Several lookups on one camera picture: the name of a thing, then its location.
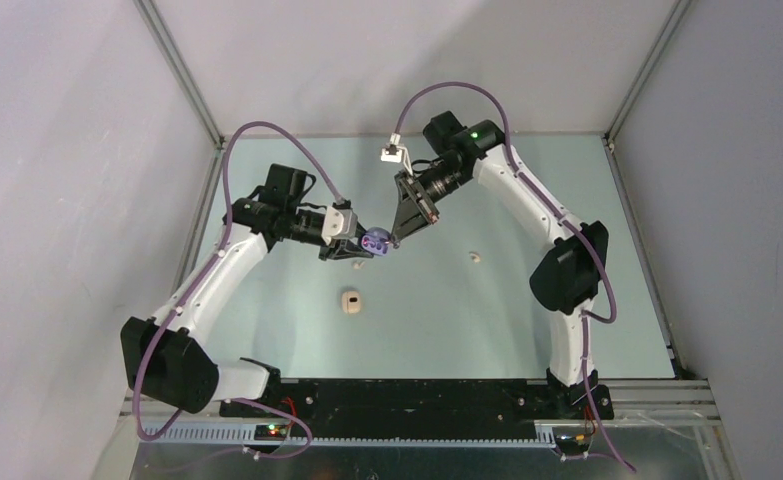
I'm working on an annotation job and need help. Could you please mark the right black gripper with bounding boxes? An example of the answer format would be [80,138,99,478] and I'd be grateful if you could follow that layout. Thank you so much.
[391,161,469,245]

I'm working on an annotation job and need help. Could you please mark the purple earbud charging case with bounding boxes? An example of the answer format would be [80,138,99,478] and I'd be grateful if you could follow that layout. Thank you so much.
[360,227,393,256]

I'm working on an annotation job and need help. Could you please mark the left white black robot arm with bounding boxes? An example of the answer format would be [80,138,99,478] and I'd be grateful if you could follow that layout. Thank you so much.
[120,164,371,417]

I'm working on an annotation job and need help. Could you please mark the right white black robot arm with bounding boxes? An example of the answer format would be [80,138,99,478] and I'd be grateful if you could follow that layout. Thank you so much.
[380,111,609,418]

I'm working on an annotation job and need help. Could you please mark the beige earbud charging case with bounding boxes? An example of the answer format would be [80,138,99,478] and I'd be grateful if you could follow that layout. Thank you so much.
[341,290,363,315]

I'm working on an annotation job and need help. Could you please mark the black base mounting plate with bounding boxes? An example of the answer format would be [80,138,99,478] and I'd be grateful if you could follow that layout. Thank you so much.
[221,377,615,440]

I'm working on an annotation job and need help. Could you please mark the left circuit board with LEDs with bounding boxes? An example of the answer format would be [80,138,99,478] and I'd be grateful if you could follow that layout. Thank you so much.
[253,424,291,442]

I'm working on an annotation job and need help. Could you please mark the circuit board with leds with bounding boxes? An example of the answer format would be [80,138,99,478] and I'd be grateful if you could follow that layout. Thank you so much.
[253,424,291,442]
[554,434,592,457]

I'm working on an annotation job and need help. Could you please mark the right circuit board with LEDs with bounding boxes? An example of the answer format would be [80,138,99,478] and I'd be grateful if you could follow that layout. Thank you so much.
[554,434,592,457]

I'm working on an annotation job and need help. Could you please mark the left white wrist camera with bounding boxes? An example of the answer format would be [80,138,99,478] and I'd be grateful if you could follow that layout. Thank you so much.
[321,200,358,246]

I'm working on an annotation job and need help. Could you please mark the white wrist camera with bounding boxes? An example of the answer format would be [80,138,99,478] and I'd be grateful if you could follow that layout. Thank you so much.
[321,200,358,246]
[380,133,412,175]

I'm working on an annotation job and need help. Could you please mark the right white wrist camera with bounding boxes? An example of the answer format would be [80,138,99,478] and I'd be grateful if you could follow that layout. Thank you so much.
[380,133,412,175]

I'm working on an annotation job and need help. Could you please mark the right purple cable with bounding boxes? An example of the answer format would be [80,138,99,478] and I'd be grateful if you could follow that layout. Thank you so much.
[394,81,637,473]

